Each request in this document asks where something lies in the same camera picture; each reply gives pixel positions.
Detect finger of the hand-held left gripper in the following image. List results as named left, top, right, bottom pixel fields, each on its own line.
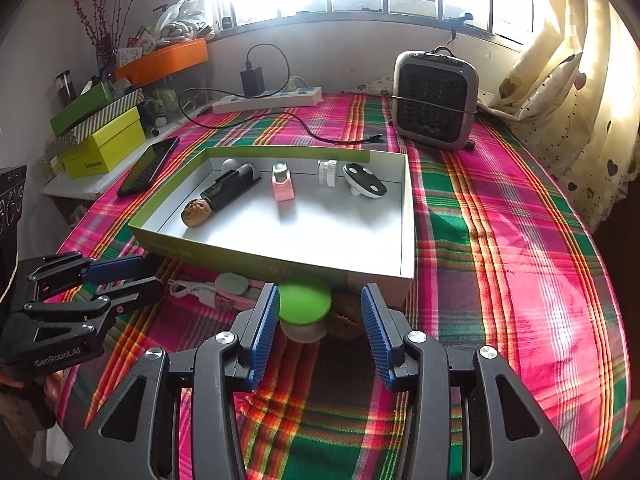
left=27, top=251, right=150, bottom=292
left=22, top=276, right=166, bottom=323

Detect dark green cardboard box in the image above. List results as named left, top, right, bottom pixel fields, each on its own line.
left=50, top=81, right=118, bottom=137

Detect orange plastic tray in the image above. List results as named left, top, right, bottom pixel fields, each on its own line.
left=115, top=37, right=208, bottom=87

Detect black charging cable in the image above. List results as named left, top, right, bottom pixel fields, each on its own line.
left=180, top=42, right=386, bottom=147

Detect small grey space heater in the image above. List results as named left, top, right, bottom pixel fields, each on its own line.
left=390, top=47, right=480, bottom=152

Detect white usb cable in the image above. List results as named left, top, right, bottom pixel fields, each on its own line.
left=169, top=280, right=218, bottom=306

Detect white power strip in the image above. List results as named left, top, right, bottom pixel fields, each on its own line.
left=212, top=85, right=323, bottom=115

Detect black smartphone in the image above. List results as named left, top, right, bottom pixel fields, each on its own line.
left=116, top=136, right=181, bottom=198

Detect pink clip with green pad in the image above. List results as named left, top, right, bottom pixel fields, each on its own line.
left=271, top=160, right=296, bottom=203
left=212, top=272, right=266, bottom=311

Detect black cylindrical flashlight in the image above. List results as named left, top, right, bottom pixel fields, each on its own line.
left=200, top=161, right=261, bottom=213

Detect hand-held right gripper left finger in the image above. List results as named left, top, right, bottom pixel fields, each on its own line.
left=60, top=282, right=281, bottom=480

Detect black window latch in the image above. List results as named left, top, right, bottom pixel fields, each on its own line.
left=447, top=11, right=473, bottom=43

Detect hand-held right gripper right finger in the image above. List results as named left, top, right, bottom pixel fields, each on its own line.
left=360, top=282, right=583, bottom=480

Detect dried red branches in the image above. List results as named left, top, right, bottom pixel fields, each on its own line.
left=67, top=0, right=148, bottom=71

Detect small green figurine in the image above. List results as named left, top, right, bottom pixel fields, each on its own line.
left=145, top=87, right=176, bottom=128

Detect black charger adapter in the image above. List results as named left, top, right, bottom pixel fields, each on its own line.
left=240, top=62, right=265, bottom=97

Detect green mushroom massager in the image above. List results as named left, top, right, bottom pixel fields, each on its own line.
left=277, top=275, right=333, bottom=343

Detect colourful paper packets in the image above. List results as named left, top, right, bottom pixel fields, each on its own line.
left=117, top=25, right=161, bottom=61

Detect striped cardboard box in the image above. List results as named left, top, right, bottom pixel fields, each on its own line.
left=52, top=87, right=146, bottom=147

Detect black white round massager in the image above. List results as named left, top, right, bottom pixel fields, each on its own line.
left=342, top=161, right=387, bottom=200

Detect floral cushion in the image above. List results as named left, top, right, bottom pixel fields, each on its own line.
left=352, top=76, right=396, bottom=97

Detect white plastic bags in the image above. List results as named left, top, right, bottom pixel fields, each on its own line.
left=150, top=0, right=218, bottom=43

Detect pink green plaid tablecloth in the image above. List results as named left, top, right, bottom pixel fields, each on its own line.
left=55, top=91, right=633, bottom=480

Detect brown walnut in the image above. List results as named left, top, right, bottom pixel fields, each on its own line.
left=327, top=290, right=368, bottom=338
left=181, top=199, right=213, bottom=228

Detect glass jar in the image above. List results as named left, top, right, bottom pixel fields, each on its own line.
left=52, top=71, right=76, bottom=106

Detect lime yellow cardboard box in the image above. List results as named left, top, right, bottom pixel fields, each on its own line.
left=60, top=106, right=147, bottom=181

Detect cream heart-print curtain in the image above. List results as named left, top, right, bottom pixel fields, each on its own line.
left=477, top=0, right=640, bottom=233

